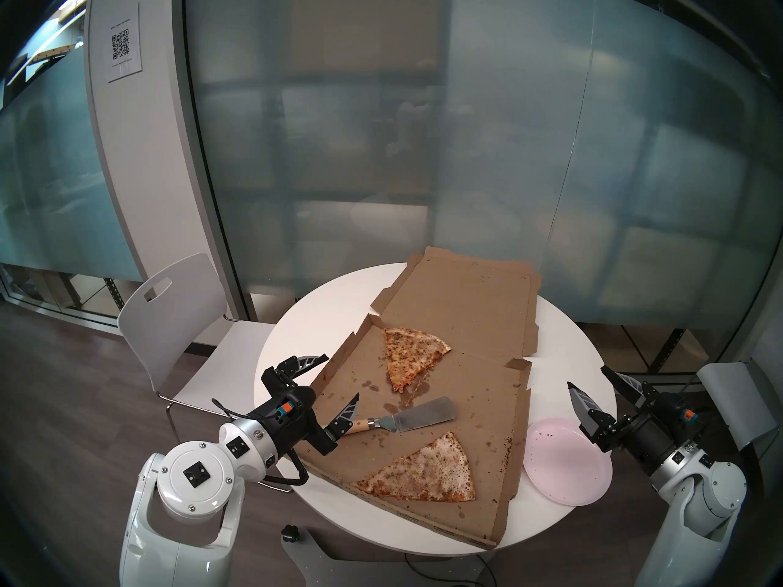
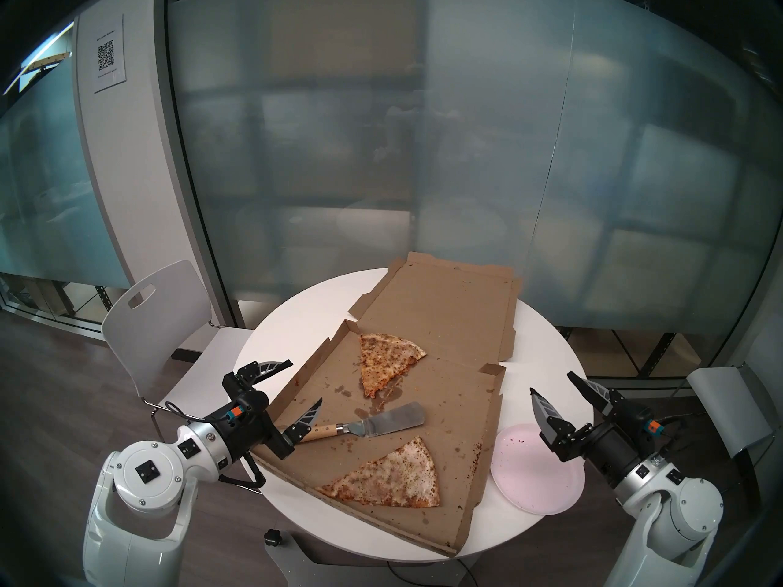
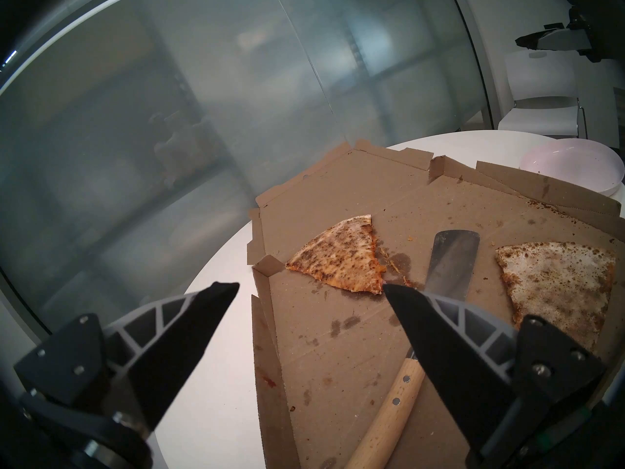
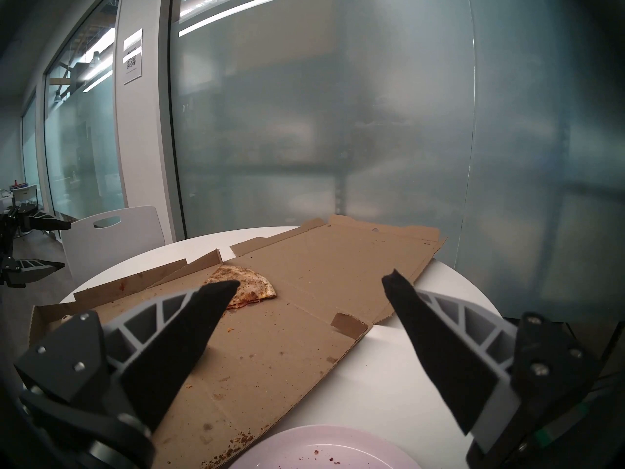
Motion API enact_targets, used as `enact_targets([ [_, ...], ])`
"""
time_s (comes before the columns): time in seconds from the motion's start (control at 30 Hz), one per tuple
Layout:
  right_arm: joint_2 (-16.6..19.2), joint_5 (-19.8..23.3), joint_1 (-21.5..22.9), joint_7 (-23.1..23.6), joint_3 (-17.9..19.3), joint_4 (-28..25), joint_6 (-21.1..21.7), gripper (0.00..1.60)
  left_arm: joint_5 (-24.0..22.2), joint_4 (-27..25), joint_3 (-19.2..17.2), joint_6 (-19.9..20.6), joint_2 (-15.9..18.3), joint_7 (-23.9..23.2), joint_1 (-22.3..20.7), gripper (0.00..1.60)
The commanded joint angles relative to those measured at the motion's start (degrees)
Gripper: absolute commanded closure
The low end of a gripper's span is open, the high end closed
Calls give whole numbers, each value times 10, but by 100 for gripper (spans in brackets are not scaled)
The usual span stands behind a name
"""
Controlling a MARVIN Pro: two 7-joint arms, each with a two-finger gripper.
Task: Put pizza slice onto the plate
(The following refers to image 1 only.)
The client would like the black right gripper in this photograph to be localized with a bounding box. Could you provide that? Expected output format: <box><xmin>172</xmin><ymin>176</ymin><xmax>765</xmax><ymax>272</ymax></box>
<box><xmin>567</xmin><ymin>365</ymin><xmax>701</xmax><ymax>471</ymax></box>

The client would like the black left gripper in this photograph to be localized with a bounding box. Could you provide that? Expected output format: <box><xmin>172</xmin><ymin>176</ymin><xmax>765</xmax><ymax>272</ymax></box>
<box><xmin>250</xmin><ymin>353</ymin><xmax>360</xmax><ymax>457</ymax></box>

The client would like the wooden handled metal spatula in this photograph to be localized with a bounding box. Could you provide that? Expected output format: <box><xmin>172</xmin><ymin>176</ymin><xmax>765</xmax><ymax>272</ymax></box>
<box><xmin>346</xmin><ymin>397</ymin><xmax>457</xmax><ymax>435</ymax></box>

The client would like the large cheese pizza slice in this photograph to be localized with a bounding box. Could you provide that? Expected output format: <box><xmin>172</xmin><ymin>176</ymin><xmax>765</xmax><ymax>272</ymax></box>
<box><xmin>352</xmin><ymin>432</ymin><xmax>477</xmax><ymax>503</ymax></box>

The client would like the pink round plate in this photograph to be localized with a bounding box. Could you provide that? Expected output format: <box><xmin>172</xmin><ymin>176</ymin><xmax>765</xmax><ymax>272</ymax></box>
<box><xmin>523</xmin><ymin>417</ymin><xmax>613</xmax><ymax>507</ymax></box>

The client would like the small browned pizza slice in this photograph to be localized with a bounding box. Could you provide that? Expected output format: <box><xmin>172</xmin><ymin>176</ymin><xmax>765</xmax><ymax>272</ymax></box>
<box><xmin>383</xmin><ymin>328</ymin><xmax>452</xmax><ymax>394</ymax></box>

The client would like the open cardboard pizza box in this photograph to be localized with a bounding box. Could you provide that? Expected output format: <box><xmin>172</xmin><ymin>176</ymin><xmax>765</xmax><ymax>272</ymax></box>
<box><xmin>292</xmin><ymin>246</ymin><xmax>543</xmax><ymax>550</ymax></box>

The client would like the white plastic chair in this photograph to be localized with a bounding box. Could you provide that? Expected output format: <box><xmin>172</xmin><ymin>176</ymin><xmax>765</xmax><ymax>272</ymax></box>
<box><xmin>117</xmin><ymin>253</ymin><xmax>291</xmax><ymax>492</ymax></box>
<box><xmin>696</xmin><ymin>360</ymin><xmax>781</xmax><ymax>452</ymax></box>

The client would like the paper sign with QR code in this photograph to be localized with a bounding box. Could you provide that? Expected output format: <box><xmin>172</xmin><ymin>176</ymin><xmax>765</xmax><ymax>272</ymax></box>
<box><xmin>104</xmin><ymin>4</ymin><xmax>143</xmax><ymax>83</ymax></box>

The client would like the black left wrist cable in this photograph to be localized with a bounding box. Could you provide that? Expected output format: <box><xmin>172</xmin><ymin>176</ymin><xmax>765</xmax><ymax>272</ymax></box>
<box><xmin>211</xmin><ymin>398</ymin><xmax>310</xmax><ymax>487</ymax></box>

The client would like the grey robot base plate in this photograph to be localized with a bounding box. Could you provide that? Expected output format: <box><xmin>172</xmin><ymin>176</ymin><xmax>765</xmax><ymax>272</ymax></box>
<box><xmin>281</xmin><ymin>528</ymin><xmax>490</xmax><ymax>587</ymax></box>

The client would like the black floor cable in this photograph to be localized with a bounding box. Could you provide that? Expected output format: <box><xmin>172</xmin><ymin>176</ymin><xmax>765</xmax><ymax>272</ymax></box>
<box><xmin>404</xmin><ymin>554</ymin><xmax>497</xmax><ymax>587</ymax></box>

